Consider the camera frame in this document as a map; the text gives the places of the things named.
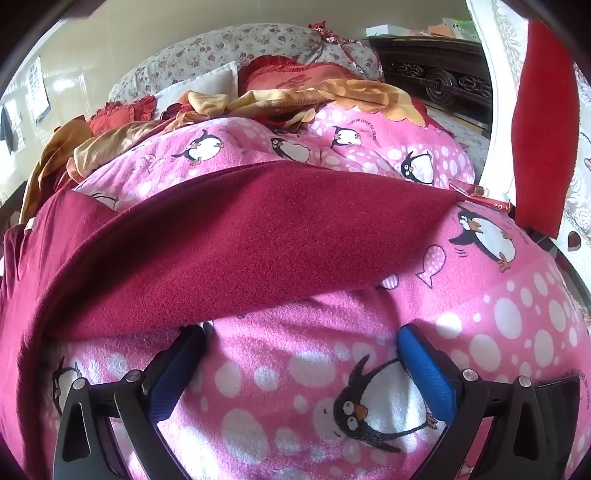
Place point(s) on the wall eye chart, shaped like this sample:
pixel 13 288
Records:
pixel 39 87

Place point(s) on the maroon knit sweater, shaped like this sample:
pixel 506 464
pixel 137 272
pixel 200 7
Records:
pixel 258 230

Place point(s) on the large red heart-shaped pillow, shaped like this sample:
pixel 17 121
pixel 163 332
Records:
pixel 286 74

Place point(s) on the papers on cabinet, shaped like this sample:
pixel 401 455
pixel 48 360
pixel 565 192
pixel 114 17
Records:
pixel 392 30

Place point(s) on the white pillow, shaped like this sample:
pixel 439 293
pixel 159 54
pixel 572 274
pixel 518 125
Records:
pixel 207 83

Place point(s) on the golden satin cloth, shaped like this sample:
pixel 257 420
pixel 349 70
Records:
pixel 101 143

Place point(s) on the black cloth on wall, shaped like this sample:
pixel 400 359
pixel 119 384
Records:
pixel 7 129

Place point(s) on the floral upholstered headboard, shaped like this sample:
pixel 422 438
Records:
pixel 194 50

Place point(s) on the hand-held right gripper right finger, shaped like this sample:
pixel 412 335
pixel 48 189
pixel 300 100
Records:
pixel 427 374

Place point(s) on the red hanging cloth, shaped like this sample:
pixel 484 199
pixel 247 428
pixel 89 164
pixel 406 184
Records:
pixel 545 129

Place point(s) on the orange patterned blanket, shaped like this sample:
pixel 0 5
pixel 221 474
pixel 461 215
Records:
pixel 392 106

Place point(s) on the white lace curtain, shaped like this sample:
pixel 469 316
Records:
pixel 508 50

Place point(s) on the dark carved wooden cabinet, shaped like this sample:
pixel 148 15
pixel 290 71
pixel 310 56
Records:
pixel 438 78

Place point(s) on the small red ruffled pillow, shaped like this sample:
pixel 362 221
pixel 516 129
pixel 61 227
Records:
pixel 120 113

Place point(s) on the pink penguin printed blanket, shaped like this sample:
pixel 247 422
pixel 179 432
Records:
pixel 286 369

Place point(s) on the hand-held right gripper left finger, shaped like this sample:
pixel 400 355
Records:
pixel 178 376

